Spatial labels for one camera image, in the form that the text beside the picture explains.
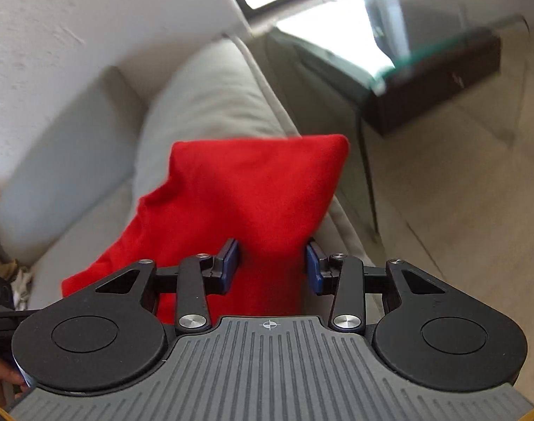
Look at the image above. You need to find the grey sofa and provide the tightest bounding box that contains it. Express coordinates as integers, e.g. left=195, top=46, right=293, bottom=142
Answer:
left=0, top=37, right=386, bottom=316

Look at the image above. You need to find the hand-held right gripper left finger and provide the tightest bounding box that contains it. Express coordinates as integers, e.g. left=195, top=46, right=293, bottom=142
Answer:
left=94, top=238, right=241, bottom=334

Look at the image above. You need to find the glass side table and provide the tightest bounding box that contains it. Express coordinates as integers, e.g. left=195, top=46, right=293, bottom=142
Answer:
left=249, top=13, right=533, bottom=233

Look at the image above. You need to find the light grey pillow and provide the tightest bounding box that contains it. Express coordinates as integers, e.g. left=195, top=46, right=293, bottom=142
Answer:
left=133, top=37, right=303, bottom=211

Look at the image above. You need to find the red shirt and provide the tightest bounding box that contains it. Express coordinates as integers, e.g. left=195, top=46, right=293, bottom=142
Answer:
left=61, top=134, right=351, bottom=325

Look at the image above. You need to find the grey garment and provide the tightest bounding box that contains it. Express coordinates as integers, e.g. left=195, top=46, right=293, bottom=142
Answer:
left=10, top=267, right=34, bottom=310

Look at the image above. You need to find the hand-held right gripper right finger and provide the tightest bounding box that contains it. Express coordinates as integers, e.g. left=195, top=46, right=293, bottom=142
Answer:
left=305, top=238, right=447, bottom=332

